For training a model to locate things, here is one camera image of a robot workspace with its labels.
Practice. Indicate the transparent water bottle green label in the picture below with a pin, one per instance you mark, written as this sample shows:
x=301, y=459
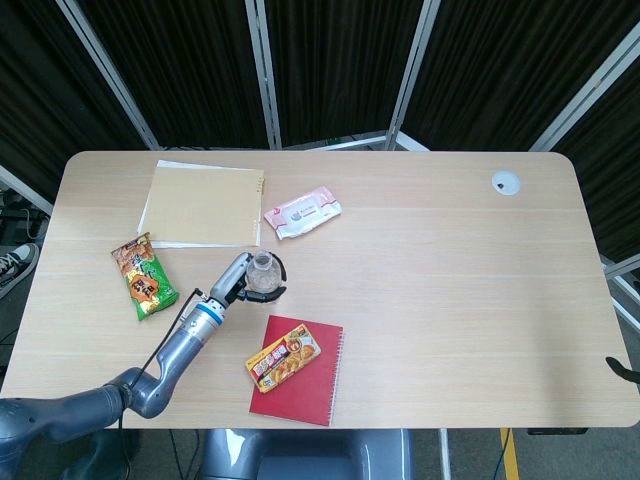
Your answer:
x=262, y=275

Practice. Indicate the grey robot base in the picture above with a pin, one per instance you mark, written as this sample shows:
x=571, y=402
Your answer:
x=310, y=455

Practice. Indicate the pink wet wipes pack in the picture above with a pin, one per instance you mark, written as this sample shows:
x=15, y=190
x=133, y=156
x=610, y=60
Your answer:
x=302, y=212

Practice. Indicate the green orange snack bag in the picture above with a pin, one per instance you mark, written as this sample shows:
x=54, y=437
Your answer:
x=145, y=280

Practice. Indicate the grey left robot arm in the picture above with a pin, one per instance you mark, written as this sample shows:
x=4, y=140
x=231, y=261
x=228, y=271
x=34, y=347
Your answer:
x=175, y=360

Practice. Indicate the yellow curry box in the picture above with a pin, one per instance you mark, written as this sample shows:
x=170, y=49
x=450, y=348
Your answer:
x=282, y=357

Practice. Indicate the black fabric partition panel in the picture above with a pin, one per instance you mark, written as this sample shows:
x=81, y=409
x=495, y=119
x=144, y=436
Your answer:
x=615, y=175
x=340, y=65
x=190, y=75
x=30, y=100
x=500, y=75

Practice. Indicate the black desk control box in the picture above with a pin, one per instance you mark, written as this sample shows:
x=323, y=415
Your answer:
x=555, y=431

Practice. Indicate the kraft brown spiral notebook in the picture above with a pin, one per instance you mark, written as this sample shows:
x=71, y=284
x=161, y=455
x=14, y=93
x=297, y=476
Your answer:
x=205, y=205

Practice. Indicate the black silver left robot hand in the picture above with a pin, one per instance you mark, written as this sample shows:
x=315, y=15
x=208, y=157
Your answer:
x=230, y=280

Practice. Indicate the red spiral notebook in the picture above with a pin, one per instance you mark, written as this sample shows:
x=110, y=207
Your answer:
x=305, y=395

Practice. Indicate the black white sneaker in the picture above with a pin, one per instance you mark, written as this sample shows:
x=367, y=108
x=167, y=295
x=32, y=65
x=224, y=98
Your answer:
x=17, y=262

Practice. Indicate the white table leg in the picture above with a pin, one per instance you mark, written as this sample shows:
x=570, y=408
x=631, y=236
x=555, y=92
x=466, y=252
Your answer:
x=445, y=455

